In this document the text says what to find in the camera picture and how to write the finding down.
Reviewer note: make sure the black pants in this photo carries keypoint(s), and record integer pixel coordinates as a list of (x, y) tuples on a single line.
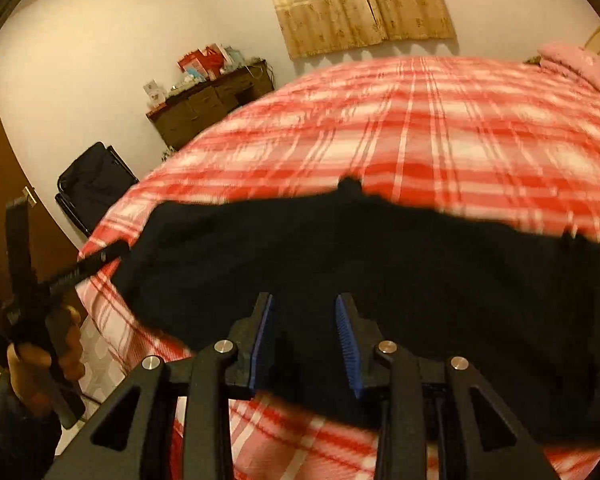
[(380, 260)]

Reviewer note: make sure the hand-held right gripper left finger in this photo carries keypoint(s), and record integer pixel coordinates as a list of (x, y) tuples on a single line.
[(260, 350)]

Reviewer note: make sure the brown wooden door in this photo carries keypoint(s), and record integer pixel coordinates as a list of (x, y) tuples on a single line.
[(5, 160)]

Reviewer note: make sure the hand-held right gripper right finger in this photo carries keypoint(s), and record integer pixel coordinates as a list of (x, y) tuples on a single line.
[(350, 350)]

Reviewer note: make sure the red gift bag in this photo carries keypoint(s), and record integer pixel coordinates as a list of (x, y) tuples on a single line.
[(197, 62)]

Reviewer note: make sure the wide beige patterned curtain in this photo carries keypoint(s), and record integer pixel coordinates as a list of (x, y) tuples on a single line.
[(355, 5)]

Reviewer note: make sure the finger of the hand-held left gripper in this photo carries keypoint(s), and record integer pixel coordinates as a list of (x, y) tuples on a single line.
[(92, 266)]

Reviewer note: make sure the black folding chair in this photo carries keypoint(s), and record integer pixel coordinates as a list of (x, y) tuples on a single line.
[(95, 185)]

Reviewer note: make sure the white paper bag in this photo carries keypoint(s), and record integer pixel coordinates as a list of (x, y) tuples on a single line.
[(229, 57)]

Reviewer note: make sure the pink folded blanket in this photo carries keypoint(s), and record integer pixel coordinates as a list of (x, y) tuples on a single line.
[(580, 62)]

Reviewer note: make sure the person's left hand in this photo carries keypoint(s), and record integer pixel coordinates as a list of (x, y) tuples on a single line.
[(35, 375)]

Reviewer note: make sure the white patterned mattress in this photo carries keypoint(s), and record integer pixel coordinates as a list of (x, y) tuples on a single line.
[(102, 355)]

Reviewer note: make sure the person's left forearm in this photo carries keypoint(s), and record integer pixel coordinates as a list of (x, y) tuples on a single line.
[(15, 440)]

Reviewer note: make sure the dark wooden desk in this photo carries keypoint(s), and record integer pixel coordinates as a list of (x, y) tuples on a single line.
[(200, 105)]

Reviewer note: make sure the red plaid bed blanket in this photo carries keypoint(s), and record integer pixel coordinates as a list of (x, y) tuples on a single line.
[(430, 125)]

